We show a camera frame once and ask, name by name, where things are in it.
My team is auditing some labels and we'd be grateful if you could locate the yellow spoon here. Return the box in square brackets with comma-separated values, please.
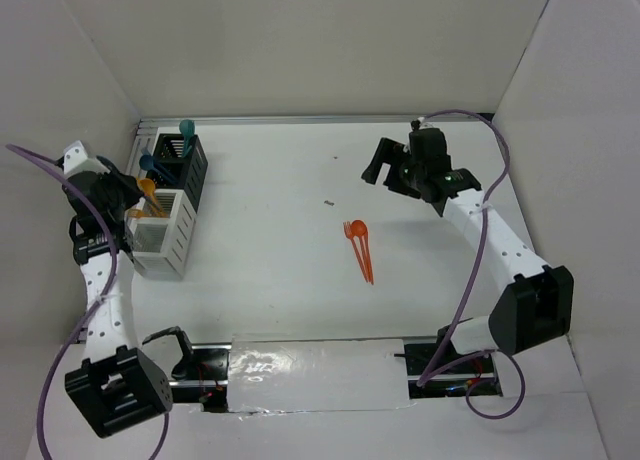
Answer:
[137, 178, 168, 218]

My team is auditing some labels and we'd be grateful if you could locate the teal spoon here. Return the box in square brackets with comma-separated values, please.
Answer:
[179, 119, 195, 158]

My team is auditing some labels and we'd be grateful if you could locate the yellow fork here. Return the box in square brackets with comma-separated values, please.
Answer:
[127, 209, 151, 219]

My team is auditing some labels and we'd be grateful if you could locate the white taped paper sheet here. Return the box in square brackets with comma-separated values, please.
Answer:
[227, 339, 410, 414]

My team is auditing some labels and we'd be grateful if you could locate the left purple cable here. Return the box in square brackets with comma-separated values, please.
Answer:
[4, 143, 170, 460]

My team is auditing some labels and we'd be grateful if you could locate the blue fork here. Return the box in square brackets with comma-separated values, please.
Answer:
[149, 163, 178, 185]

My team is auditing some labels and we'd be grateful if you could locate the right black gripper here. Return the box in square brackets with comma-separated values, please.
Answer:
[362, 137, 426, 199]

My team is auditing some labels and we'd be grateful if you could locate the aluminium frame rail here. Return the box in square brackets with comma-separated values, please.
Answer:
[138, 113, 474, 131]

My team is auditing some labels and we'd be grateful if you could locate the black utensil caddy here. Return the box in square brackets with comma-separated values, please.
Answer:
[140, 133, 208, 211]

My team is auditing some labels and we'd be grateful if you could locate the blue spoon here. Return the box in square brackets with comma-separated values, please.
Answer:
[139, 154, 159, 171]

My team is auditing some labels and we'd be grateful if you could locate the white utensil caddy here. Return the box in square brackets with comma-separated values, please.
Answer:
[127, 189, 197, 281]

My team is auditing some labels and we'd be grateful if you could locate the orange spoon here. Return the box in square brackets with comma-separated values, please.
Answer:
[350, 220, 368, 281]

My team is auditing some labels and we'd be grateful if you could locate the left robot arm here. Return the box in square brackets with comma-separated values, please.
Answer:
[63, 159, 196, 438]

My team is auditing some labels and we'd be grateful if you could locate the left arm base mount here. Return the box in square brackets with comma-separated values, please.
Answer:
[142, 339, 231, 413]

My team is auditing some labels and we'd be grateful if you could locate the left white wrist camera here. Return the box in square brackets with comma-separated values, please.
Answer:
[63, 141, 108, 178]

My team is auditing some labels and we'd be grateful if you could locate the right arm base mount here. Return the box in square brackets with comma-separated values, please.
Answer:
[393, 339, 501, 400]

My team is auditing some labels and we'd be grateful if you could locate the orange fork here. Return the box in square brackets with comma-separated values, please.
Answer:
[343, 220, 370, 284]

